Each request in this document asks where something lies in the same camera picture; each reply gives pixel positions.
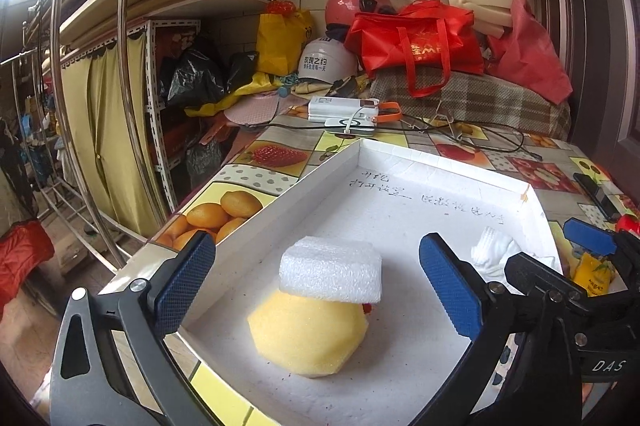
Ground white angle-iron shelf rack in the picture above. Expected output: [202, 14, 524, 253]
[127, 18, 203, 213]

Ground black cable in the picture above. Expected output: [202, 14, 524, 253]
[250, 120, 546, 161]

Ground yellow snack packet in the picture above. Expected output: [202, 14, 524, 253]
[571, 252, 615, 298]

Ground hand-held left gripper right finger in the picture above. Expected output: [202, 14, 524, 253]
[414, 233, 553, 426]

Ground yellow shopping bag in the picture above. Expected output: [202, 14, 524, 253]
[256, 1, 313, 77]

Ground white helmet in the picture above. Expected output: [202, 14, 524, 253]
[298, 37, 360, 86]

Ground black flat device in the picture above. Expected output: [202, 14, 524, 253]
[572, 172, 621, 222]

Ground white foam block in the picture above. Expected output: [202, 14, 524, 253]
[278, 236, 383, 305]

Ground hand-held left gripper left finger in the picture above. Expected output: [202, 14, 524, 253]
[50, 230, 217, 426]

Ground red tote bag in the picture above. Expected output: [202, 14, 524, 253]
[344, 0, 486, 99]

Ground yellow sponge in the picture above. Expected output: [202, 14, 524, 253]
[247, 290, 371, 378]

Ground shallow white cardboard box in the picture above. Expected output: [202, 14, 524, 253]
[177, 138, 563, 426]

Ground white charger pad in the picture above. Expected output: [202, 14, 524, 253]
[324, 116, 377, 138]

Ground red cloth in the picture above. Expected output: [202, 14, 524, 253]
[0, 220, 55, 322]

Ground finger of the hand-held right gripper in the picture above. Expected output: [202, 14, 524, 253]
[562, 217, 640, 264]
[504, 252, 590, 307]

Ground yellow curtain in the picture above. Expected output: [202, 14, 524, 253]
[60, 33, 168, 239]

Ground orange-handled scissors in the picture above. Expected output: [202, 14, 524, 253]
[371, 102, 404, 124]

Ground stack of wooden boards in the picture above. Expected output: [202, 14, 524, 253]
[60, 0, 271, 49]

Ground white cloth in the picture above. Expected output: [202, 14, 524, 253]
[470, 226, 558, 279]

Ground steel tube rack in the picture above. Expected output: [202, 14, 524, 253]
[10, 0, 176, 274]

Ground black plastic bag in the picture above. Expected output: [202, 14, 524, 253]
[167, 48, 226, 108]
[227, 51, 259, 93]

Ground red plastic bag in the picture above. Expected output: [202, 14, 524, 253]
[487, 0, 573, 104]

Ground pink helmet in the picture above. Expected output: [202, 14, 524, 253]
[325, 0, 401, 42]

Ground white power bank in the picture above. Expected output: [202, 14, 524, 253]
[307, 96, 381, 124]

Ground fruit print tablecloth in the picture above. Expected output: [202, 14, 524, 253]
[97, 98, 628, 426]

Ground plaid blanket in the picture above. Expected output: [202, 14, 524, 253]
[370, 68, 572, 142]

